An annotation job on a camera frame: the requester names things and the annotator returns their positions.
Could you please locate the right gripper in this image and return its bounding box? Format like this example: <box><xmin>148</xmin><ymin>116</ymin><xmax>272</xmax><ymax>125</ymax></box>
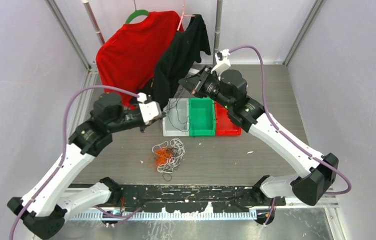
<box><xmin>179</xmin><ymin>65</ymin><xmax>232</xmax><ymax>110</ymax></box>

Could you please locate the black thin cable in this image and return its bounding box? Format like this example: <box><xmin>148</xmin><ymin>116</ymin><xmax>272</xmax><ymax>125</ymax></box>
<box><xmin>167</xmin><ymin>96</ymin><xmax>190</xmax><ymax>133</ymax></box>

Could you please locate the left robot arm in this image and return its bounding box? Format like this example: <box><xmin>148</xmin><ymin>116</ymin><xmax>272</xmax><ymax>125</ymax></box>
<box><xmin>7</xmin><ymin>92</ymin><xmax>164</xmax><ymax>240</ymax></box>

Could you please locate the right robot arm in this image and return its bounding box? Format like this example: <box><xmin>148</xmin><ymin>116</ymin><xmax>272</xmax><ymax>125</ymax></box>
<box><xmin>178</xmin><ymin>66</ymin><xmax>338</xmax><ymax>206</ymax></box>

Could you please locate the white plastic bin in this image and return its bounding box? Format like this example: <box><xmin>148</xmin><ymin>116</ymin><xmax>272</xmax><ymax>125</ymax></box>
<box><xmin>162</xmin><ymin>98</ymin><xmax>190</xmax><ymax>137</ymax></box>

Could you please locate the green plastic bin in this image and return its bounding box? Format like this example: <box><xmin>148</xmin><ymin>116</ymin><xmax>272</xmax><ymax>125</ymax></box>
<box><xmin>189</xmin><ymin>98</ymin><xmax>216</xmax><ymax>137</ymax></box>

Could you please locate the black t-shirt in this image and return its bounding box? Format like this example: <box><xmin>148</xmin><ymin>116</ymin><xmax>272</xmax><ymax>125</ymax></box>
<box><xmin>140</xmin><ymin>14</ymin><xmax>211</xmax><ymax>110</ymax></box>

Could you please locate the red plastic bin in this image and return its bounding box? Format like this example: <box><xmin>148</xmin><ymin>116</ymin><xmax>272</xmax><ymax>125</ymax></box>
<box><xmin>214</xmin><ymin>102</ymin><xmax>242</xmax><ymax>136</ymax></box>

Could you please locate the white clothes rack stand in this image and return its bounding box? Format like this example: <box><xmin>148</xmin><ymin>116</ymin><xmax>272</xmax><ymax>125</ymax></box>
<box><xmin>187</xmin><ymin>0</ymin><xmax>224</xmax><ymax>75</ymax></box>

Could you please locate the red t-shirt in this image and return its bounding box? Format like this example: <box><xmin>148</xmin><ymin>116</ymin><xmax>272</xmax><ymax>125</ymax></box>
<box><xmin>96</xmin><ymin>10</ymin><xmax>180</xmax><ymax>94</ymax></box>

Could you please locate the pink clothes hanger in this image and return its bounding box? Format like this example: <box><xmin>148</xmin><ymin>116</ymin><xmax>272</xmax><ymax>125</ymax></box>
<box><xmin>177</xmin><ymin>0</ymin><xmax>195</xmax><ymax>31</ymax></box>

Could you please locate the green clothes hanger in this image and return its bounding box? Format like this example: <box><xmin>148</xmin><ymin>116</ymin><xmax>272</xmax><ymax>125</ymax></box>
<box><xmin>125</xmin><ymin>9</ymin><xmax>149</xmax><ymax>24</ymax></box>

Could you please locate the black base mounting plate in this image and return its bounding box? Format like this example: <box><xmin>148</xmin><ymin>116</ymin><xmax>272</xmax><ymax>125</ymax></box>
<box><xmin>89</xmin><ymin>184</ymin><xmax>286</xmax><ymax>215</ymax></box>

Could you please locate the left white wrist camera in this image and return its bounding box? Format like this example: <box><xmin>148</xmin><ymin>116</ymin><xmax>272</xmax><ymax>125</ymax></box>
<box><xmin>137</xmin><ymin>92</ymin><xmax>162</xmax><ymax>124</ymax></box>

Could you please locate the white tangled cable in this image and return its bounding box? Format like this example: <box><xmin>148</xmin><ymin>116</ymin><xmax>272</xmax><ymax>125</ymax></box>
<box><xmin>151</xmin><ymin>137</ymin><xmax>186</xmax><ymax>175</ymax></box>

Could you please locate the black tangled cable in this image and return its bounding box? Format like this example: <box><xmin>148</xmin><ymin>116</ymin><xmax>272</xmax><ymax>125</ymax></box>
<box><xmin>162</xmin><ymin>147</ymin><xmax>183</xmax><ymax>182</ymax></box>

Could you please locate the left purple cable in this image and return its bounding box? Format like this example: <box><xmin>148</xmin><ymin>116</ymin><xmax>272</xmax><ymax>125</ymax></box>
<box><xmin>9</xmin><ymin>85</ymin><xmax>141</xmax><ymax>240</ymax></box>

